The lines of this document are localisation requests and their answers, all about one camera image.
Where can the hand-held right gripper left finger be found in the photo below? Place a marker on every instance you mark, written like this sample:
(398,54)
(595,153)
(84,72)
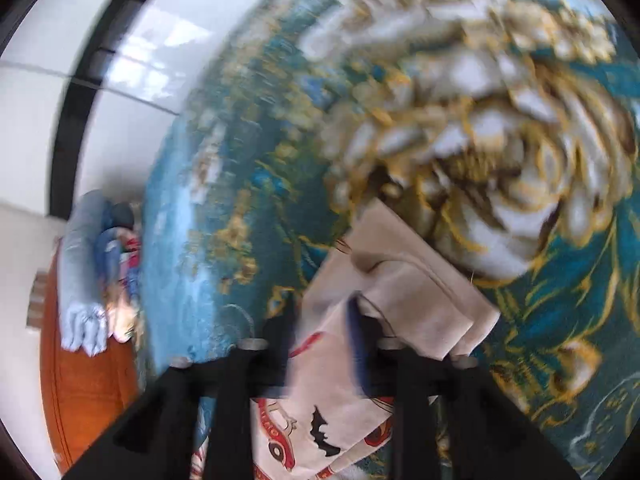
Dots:
(278,327)

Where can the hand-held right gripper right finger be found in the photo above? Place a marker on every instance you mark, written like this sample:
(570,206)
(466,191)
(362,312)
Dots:
(361,325)

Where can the cream car print shirt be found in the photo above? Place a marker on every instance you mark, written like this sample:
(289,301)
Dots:
(400,280)

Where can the pile of colourful clothes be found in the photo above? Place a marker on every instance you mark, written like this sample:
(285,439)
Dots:
(122,270)

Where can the light blue jeans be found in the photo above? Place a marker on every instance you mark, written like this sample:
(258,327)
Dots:
(82,270)

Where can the orange wooden furniture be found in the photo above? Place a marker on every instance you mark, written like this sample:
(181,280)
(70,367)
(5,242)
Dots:
(85,400)

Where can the teal floral printed blanket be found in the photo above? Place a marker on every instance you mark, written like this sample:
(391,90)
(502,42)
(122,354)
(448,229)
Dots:
(450,135)

